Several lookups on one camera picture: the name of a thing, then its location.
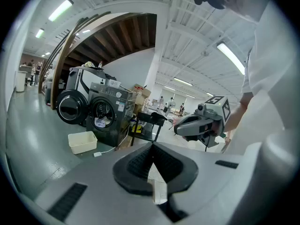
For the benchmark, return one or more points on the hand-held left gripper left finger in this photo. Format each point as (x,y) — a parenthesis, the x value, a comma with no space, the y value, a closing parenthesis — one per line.
(105,196)

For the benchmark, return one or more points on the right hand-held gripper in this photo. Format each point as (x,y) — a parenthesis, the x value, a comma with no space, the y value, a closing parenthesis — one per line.
(220,111)

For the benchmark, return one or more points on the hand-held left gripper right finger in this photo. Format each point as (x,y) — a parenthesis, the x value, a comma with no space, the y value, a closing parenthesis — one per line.
(211,184)

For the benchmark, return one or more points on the cream plastic laundry basket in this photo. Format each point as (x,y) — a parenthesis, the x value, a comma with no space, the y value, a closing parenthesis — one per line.
(82,146)

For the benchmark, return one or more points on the dark grey washing machine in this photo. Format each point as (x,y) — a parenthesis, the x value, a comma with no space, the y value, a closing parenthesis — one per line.
(122,125)

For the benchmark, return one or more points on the person's right forearm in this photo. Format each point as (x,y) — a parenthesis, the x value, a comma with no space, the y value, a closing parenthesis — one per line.
(234,118)

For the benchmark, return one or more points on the person's right hand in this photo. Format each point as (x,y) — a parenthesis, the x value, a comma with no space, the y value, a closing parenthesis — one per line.
(213,128)

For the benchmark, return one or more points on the black side table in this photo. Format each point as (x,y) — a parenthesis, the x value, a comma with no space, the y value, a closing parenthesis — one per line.
(152,118)

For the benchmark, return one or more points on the white power strip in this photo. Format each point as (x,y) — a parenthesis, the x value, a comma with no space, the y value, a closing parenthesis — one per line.
(97,154)

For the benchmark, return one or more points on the ceiling tube light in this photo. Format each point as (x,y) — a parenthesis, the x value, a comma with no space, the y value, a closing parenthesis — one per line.
(230,57)
(39,33)
(61,9)
(182,81)

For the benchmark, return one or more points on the yellow black packet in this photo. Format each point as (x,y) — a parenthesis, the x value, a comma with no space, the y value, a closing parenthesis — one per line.
(137,129)

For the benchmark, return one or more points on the large cardboard box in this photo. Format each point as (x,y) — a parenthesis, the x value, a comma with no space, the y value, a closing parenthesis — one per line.
(143,91)

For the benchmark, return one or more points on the clear plastic lidded box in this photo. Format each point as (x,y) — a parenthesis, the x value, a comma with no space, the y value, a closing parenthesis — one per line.
(114,83)

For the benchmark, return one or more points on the person's white shirt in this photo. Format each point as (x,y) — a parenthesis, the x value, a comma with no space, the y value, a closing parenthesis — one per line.
(269,67)

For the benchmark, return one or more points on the white black tall appliance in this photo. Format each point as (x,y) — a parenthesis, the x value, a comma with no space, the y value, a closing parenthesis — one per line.
(93,78)

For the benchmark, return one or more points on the small clear bottle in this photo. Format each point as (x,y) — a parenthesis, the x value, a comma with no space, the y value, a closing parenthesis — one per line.
(100,64)

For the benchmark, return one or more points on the curved wooden staircase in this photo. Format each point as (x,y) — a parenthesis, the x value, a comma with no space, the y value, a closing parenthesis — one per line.
(122,36)

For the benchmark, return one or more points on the person's head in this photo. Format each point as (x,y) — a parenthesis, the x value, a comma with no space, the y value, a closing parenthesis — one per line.
(243,1)

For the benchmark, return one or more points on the white trash bin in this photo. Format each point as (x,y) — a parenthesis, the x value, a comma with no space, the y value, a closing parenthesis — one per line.
(21,81)

